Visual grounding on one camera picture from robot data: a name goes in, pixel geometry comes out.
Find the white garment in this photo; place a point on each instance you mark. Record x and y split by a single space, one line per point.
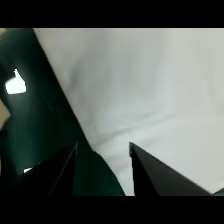
140 93

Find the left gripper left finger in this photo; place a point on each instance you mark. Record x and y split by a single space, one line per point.
61 176

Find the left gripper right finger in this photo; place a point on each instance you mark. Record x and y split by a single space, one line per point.
156 176

